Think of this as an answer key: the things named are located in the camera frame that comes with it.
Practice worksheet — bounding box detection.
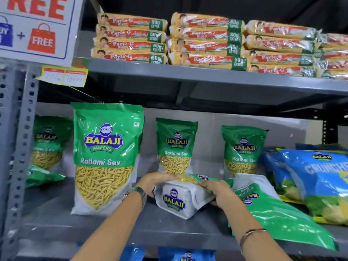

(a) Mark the person's right hand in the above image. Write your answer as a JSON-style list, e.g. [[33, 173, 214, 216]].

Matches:
[[198, 179, 240, 210]]

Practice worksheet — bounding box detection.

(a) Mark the person's left hand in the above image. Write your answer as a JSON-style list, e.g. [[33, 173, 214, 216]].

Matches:
[[136, 172, 180, 198]]

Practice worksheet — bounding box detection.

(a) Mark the green snack pouch white base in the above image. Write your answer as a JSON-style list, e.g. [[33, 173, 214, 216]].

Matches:
[[153, 173, 218, 220]]

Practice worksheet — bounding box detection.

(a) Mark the person's right forearm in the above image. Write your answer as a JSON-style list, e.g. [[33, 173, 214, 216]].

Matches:
[[223, 200, 293, 261]]

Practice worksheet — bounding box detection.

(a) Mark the person's left forearm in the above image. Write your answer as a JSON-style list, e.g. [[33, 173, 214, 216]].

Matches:
[[70, 191, 147, 261]]

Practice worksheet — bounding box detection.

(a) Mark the silver wristwatch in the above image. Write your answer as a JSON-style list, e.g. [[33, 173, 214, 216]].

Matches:
[[123, 187, 147, 207]]

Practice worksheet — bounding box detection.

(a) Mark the blue snack bag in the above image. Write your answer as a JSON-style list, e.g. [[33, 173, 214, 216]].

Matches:
[[158, 247, 216, 261], [295, 143, 348, 152], [119, 245, 145, 261], [278, 149, 348, 225], [258, 147, 302, 201]]

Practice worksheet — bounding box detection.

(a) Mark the row of green sev pouches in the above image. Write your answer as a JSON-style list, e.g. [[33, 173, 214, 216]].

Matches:
[[26, 102, 337, 251]]

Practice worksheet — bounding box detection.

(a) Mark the grey metal shelving rack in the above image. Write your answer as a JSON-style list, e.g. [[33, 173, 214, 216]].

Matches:
[[0, 0, 348, 261]]

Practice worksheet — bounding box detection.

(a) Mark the black metal rack upright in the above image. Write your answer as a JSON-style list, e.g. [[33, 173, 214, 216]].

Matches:
[[322, 119, 339, 146]]

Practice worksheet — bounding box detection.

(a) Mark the stack of yellow biscuit packets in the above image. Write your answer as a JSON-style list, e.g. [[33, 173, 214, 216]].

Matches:
[[91, 12, 348, 81]]

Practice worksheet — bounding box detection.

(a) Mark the green shelf label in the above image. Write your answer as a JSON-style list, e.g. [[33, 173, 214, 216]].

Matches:
[[72, 57, 90, 69]]

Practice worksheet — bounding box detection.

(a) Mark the yellow price tag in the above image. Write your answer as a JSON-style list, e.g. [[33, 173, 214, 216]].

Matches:
[[36, 65, 88, 88]]

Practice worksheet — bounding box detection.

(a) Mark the white promotional sign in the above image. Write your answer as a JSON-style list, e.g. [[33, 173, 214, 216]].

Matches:
[[0, 0, 84, 68]]

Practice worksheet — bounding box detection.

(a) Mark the thin metal bracelet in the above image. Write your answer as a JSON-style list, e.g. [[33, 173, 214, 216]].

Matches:
[[239, 228, 268, 245]]

